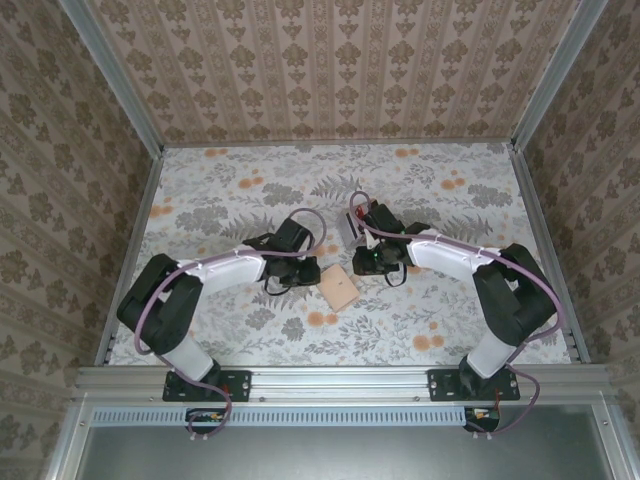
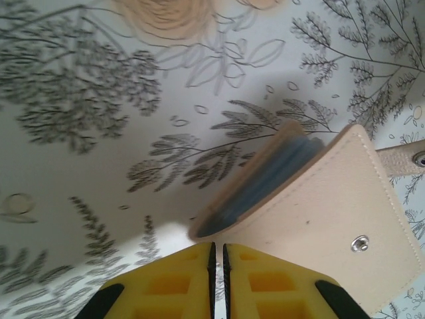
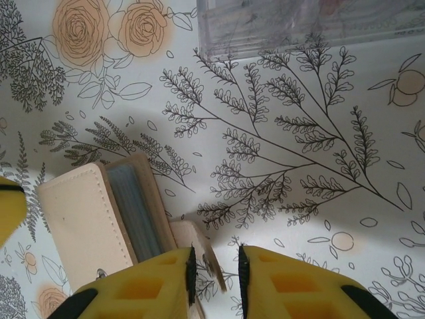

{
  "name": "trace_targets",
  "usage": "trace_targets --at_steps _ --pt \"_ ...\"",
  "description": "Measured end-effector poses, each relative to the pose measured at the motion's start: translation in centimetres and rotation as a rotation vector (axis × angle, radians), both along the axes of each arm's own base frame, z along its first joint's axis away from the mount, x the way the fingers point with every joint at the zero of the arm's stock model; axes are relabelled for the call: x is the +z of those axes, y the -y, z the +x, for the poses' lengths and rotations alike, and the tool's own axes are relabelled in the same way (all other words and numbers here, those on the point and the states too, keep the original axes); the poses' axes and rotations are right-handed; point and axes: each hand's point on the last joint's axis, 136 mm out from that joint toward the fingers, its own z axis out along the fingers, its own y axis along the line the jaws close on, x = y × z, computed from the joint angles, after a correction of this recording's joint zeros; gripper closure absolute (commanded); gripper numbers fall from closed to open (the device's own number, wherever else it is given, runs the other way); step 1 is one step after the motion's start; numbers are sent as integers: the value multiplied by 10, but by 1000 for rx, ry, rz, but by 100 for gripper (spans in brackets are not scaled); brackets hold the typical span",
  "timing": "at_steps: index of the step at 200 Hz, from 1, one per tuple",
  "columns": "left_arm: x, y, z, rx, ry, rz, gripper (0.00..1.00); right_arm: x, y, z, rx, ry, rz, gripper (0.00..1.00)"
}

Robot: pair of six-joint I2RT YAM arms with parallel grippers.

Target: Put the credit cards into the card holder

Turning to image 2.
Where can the floral patterned table cover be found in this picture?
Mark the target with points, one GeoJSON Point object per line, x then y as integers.
{"type": "Point", "coordinates": [99, 166]}

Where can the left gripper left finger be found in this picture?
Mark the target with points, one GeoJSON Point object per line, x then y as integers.
{"type": "Point", "coordinates": [166, 292]}

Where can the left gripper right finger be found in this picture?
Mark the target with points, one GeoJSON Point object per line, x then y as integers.
{"type": "Point", "coordinates": [272, 292]}

